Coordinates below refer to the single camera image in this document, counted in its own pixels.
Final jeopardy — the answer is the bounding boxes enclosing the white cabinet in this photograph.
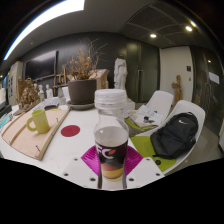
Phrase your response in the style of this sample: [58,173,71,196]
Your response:
[7,60,25,107]

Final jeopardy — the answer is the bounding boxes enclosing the printed newspaper sheets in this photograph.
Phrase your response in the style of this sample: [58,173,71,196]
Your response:
[31,96,61,113]

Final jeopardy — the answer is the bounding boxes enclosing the clear drink bottle white cap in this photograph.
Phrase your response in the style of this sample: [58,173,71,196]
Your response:
[93,88,130,183]

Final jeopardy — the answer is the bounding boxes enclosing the flat round red coaster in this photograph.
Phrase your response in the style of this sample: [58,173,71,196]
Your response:
[60,124,81,138]

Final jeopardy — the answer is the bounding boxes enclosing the small white plaster figure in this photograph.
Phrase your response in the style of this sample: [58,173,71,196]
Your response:
[45,83,54,99]

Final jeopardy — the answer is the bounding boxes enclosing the papers on chair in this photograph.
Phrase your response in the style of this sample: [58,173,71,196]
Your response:
[128,104,164,129]

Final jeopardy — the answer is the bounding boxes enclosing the dark grey pot dried plant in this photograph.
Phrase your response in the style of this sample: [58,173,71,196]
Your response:
[63,38,108,106]

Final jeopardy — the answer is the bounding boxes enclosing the white shell chair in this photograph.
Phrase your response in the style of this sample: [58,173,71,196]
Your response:
[124,89,175,134]
[128,99,207,174]

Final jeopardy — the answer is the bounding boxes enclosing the ceiling light strip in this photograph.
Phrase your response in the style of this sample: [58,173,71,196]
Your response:
[3,0,86,62]

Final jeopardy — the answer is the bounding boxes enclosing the white plaster statue on pedestal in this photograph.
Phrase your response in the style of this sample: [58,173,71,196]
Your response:
[113,57,136,116]

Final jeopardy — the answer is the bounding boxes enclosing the round ceiling spotlights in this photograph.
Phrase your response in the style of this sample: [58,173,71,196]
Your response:
[149,24,212,64]

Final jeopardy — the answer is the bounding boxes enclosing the grey plant saucer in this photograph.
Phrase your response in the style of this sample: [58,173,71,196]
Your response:
[66,100,96,111]

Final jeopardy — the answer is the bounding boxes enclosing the green seat cushion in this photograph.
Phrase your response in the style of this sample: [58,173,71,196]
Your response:
[130,134,178,173]
[124,117,158,133]

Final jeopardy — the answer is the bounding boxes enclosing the wooden figure sculpture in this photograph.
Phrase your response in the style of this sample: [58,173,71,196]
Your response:
[170,74,184,111]

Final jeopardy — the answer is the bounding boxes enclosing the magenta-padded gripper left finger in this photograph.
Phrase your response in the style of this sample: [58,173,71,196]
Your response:
[61,144,102,190]

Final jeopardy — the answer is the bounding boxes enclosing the brown sculpture on wooden base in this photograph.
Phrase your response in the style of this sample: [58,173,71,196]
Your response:
[13,77,41,117]

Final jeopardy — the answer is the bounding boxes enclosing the wooden easel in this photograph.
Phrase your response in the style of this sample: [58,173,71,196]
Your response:
[53,64,69,98]

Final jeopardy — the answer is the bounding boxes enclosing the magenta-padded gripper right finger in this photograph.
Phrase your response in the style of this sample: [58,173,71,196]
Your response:
[123,145,165,190]

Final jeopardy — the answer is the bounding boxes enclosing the black wall screen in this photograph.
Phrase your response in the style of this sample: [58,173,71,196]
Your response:
[23,50,58,81]

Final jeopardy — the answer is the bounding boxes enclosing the yellow-green mug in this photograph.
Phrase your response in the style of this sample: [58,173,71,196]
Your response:
[25,108,51,135]

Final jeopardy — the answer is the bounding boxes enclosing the black backpack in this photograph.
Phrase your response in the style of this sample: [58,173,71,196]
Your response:
[149,111,200,160]

